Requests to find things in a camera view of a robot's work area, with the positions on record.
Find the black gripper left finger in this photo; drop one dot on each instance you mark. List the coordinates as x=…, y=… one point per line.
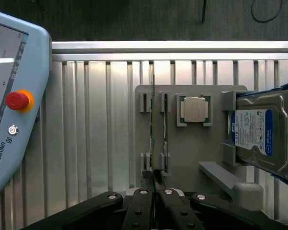
x=139, y=210

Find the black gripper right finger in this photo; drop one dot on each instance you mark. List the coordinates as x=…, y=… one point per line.
x=175, y=210

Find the grey parts rack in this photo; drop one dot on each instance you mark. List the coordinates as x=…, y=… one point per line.
x=206, y=148

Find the silver CPU chip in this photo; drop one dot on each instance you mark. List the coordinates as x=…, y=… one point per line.
x=194, y=109

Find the light blue teach pendant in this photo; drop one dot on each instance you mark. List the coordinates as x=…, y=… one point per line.
x=19, y=72

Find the hard disk with blue bracket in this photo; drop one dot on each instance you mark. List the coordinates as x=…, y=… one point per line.
x=259, y=134

